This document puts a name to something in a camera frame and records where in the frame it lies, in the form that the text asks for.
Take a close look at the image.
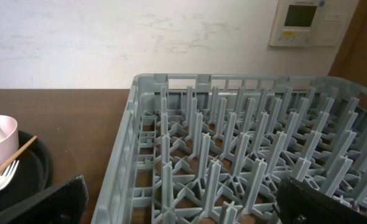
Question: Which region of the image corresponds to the white plastic fork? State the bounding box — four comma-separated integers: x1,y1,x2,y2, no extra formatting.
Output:
0,160,19,191

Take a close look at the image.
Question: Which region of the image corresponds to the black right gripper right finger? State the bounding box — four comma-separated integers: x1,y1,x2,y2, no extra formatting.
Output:
273,176,367,224

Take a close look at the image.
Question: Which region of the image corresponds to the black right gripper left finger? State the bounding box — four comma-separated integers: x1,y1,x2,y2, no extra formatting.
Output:
0,174,89,224

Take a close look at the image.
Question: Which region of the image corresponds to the wall control panel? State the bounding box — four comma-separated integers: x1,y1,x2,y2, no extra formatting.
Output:
269,0,359,47

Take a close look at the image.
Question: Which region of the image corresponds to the brown wooden door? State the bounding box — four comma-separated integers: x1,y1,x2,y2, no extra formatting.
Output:
328,0,367,87

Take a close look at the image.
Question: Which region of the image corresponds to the round black tray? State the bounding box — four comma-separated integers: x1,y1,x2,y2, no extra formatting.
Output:
0,139,53,212

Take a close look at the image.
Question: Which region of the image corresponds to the pink bowl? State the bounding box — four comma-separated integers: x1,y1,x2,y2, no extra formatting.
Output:
0,115,19,165

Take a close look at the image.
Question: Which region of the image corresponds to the grey dishwasher rack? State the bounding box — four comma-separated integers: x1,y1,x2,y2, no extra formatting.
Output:
92,73,367,223

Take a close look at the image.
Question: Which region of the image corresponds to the wooden chopstick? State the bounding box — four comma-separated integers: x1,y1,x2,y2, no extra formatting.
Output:
0,136,37,174

